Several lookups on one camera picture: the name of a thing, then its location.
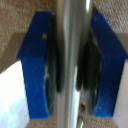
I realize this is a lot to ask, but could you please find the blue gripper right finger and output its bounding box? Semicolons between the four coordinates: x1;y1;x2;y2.
77;12;128;118

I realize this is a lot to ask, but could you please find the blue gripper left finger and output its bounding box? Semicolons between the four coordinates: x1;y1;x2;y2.
17;11;63;120

